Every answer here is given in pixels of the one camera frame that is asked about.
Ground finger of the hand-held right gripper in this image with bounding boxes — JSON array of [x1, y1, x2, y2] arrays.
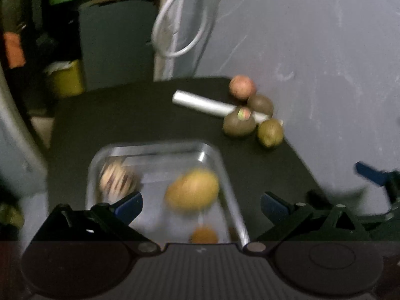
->
[[307, 188, 367, 211], [354, 161, 400, 192]]

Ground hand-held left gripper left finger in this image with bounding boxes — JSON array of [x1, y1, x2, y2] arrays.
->
[[32, 192, 161, 257]]

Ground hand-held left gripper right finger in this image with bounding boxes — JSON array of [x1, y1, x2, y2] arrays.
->
[[243, 192, 369, 256]]

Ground striped round fruit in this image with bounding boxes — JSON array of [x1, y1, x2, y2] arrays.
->
[[98, 160, 140, 203]]

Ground large yellow pear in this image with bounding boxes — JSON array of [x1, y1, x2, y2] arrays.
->
[[164, 168, 221, 212]]

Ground metal tray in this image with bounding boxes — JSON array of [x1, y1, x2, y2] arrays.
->
[[85, 141, 251, 245]]

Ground small orange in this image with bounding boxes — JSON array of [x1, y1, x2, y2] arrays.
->
[[190, 227, 220, 245]]

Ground yellowish brown fruit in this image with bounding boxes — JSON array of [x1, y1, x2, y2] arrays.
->
[[257, 119, 285, 149]]

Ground brown fruit with sticker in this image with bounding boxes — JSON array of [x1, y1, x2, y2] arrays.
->
[[222, 107, 257, 138]]

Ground brown round fruit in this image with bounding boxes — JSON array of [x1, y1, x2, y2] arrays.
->
[[247, 94, 275, 117]]

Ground white paper roll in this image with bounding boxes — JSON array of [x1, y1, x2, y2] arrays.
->
[[172, 89, 283, 126]]

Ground red apple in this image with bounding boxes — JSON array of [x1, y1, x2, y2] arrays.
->
[[229, 74, 257, 101]]

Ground yellow bin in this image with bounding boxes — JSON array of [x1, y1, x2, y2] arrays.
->
[[44, 59, 86, 99]]

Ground grey cabinet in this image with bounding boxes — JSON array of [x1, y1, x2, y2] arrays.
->
[[78, 0, 160, 92]]

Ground orange cloth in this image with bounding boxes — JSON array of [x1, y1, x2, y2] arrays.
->
[[3, 32, 26, 69]]

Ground white hose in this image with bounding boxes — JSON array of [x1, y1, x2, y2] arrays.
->
[[151, 0, 219, 58]]

